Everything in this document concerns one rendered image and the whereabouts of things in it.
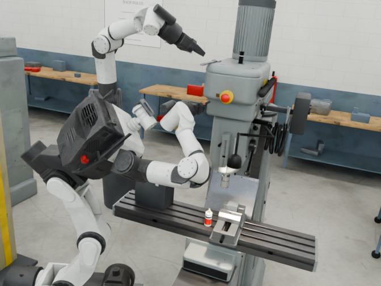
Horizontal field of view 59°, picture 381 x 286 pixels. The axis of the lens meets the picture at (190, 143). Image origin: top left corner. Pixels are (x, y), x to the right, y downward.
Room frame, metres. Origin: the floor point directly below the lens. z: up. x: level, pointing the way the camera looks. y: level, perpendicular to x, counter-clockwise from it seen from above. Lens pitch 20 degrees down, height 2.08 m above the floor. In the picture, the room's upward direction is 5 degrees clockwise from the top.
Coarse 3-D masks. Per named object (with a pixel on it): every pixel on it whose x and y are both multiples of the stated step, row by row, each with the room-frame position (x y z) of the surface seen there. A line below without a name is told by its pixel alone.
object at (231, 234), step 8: (224, 208) 1.75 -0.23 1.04; (240, 208) 1.73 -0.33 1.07; (216, 224) 1.60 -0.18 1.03; (224, 224) 1.62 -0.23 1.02; (232, 224) 1.61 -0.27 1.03; (240, 224) 1.69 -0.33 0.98; (216, 232) 1.53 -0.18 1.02; (224, 232) 1.53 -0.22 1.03; (232, 232) 1.54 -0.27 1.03; (240, 232) 1.63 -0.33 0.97; (216, 240) 1.53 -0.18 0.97; (224, 240) 1.52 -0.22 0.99; (232, 240) 1.50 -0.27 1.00
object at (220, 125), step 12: (216, 120) 1.68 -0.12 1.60; (228, 120) 1.65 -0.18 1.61; (240, 120) 1.64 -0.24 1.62; (216, 132) 1.67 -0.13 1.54; (228, 132) 1.65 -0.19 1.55; (240, 132) 1.63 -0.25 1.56; (216, 144) 1.67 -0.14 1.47; (240, 144) 1.63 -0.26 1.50; (216, 156) 1.66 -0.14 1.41; (240, 156) 1.64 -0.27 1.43; (216, 168) 1.66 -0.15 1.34; (228, 168) 1.64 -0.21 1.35
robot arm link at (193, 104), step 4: (180, 100) 1.52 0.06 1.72; (184, 100) 1.43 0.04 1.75; (188, 100) 1.51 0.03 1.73; (192, 100) 1.52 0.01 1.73; (188, 104) 1.40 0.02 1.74; (192, 104) 1.43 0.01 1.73; (196, 104) 1.47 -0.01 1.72; (200, 104) 1.49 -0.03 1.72; (192, 108) 1.41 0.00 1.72; (196, 108) 1.46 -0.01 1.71; (200, 108) 1.48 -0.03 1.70; (192, 112) 1.40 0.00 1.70; (196, 112) 1.46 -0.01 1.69; (200, 112) 1.48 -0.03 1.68
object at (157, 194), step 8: (136, 184) 1.89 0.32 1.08; (144, 184) 1.87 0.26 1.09; (152, 184) 1.84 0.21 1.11; (136, 192) 1.89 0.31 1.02; (144, 192) 1.87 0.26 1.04; (152, 192) 1.84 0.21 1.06; (160, 192) 1.82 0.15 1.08; (168, 192) 1.84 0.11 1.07; (136, 200) 1.89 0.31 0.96; (144, 200) 1.86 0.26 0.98; (152, 200) 1.84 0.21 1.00; (160, 200) 1.81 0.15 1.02; (168, 200) 1.85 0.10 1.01; (160, 208) 1.81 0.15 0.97
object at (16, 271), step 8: (8, 272) 1.41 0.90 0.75; (16, 272) 1.41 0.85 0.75; (24, 272) 1.41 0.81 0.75; (32, 272) 1.42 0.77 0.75; (96, 272) 1.66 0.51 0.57; (112, 272) 1.63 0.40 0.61; (120, 272) 1.63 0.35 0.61; (128, 272) 1.66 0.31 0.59; (8, 280) 1.38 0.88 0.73; (16, 280) 1.38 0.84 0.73; (24, 280) 1.38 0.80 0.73; (32, 280) 1.38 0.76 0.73; (88, 280) 1.59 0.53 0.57; (96, 280) 1.60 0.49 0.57; (104, 280) 1.58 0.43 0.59; (112, 280) 1.56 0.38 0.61; (120, 280) 1.57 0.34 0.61; (128, 280) 1.61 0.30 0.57
